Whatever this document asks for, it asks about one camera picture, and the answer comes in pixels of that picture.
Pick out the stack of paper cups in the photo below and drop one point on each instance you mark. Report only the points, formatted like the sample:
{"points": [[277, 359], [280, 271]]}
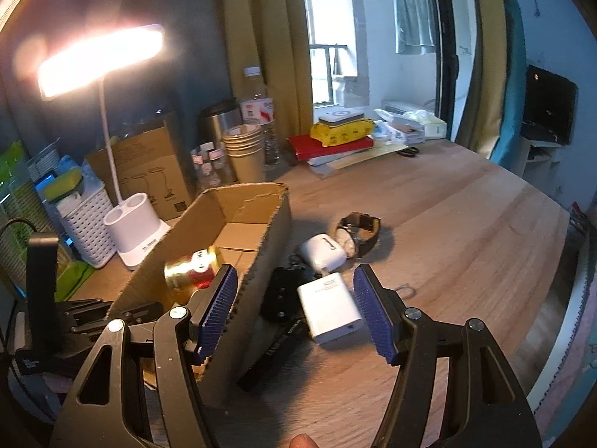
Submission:
{"points": [[243, 158]]}

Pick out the black car key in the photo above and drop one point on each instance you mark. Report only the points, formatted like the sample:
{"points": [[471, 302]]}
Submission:
{"points": [[282, 294]]}

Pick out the black flat box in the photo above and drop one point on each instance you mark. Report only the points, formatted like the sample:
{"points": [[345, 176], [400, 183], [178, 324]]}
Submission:
{"points": [[275, 354]]}

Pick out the white power adapter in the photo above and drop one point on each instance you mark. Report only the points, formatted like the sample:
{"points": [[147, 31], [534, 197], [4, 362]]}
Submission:
{"points": [[333, 310]]}

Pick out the white desk lamp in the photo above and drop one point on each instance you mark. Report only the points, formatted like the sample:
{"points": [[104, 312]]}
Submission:
{"points": [[135, 238]]}

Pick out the yellow green sponge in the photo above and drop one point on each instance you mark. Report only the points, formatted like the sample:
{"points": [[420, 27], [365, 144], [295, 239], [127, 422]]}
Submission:
{"points": [[70, 182]]}

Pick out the teal curtain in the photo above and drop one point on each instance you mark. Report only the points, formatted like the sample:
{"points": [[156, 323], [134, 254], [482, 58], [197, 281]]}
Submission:
{"points": [[501, 79]]}

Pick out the blue white plastic packet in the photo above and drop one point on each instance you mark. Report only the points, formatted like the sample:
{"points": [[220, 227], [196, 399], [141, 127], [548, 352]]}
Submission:
{"points": [[51, 163]]}

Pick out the hanging grey garment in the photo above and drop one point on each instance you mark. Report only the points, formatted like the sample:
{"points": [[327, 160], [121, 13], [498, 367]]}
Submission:
{"points": [[414, 14]]}

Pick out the black sliding door frame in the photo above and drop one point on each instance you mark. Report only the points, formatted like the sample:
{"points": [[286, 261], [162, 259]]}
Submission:
{"points": [[445, 46]]}

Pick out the gold tin can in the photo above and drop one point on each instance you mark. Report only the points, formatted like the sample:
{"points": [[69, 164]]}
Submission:
{"points": [[191, 270]]}

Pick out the black scissors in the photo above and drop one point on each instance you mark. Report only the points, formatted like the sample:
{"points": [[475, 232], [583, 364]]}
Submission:
{"points": [[409, 151]]}

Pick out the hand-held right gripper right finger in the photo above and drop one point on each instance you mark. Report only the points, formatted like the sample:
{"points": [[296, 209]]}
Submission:
{"points": [[373, 317]]}

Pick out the clear plastic water bottle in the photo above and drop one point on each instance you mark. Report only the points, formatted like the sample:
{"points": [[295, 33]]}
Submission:
{"points": [[261, 112]]}

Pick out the black monitor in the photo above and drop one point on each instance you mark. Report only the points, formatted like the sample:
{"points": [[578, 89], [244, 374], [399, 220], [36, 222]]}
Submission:
{"points": [[550, 102]]}

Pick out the white plastic basket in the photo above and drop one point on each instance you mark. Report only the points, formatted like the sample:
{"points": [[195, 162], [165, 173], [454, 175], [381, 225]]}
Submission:
{"points": [[88, 228]]}

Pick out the red book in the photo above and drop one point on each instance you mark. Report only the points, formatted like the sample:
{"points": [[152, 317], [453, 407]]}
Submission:
{"points": [[322, 147]]}

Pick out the brown lamp carton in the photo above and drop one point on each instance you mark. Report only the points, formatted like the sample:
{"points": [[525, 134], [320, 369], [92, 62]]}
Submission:
{"points": [[149, 168]]}

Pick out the green printed box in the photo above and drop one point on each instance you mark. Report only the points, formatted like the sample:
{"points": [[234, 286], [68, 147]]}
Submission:
{"points": [[18, 186]]}

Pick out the cardboard box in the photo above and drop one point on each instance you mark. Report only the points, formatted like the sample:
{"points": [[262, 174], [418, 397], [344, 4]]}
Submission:
{"points": [[266, 252]]}

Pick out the clear glass with stickers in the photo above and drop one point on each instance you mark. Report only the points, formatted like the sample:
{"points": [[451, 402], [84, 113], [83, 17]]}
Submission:
{"points": [[212, 165]]}

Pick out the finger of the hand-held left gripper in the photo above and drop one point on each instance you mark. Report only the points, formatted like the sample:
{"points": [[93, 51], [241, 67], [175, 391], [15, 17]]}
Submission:
{"points": [[140, 319], [86, 308]]}

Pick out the white square charging pad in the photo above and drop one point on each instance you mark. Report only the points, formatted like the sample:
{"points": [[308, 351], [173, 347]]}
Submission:
{"points": [[340, 116]]}

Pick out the white tissue packs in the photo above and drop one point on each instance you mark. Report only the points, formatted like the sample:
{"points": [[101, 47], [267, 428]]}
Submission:
{"points": [[419, 123]]}

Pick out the stainless steel container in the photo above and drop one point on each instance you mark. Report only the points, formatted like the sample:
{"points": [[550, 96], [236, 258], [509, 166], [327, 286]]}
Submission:
{"points": [[219, 119]]}

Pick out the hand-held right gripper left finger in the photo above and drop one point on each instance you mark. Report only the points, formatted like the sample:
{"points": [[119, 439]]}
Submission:
{"points": [[217, 310]]}

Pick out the yellow wipes packet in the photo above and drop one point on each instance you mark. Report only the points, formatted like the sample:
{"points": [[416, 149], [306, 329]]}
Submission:
{"points": [[343, 131]]}

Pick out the white earbud case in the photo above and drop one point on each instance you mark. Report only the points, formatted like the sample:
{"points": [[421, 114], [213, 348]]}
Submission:
{"points": [[322, 254]]}

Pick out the person's right hand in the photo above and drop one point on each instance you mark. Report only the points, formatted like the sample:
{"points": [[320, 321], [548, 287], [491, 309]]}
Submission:
{"points": [[303, 441]]}

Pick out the yellow curtain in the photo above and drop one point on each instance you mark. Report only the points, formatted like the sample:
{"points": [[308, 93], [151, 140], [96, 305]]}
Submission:
{"points": [[266, 32]]}

